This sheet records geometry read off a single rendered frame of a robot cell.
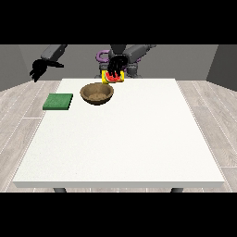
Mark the green square pad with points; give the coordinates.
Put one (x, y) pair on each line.
(58, 101)

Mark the grey robot trunk purple rings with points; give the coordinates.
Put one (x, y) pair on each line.
(102, 55)

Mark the yellow cup with melon print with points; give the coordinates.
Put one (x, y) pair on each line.
(113, 77)

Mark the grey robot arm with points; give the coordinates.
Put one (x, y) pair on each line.
(137, 52)
(53, 52)

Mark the brown wooden bowl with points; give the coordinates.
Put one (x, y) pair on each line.
(97, 93)

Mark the dark table leg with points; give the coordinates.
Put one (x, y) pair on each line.
(177, 190)
(59, 190)

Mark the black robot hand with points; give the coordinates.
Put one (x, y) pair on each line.
(39, 68)
(116, 64)

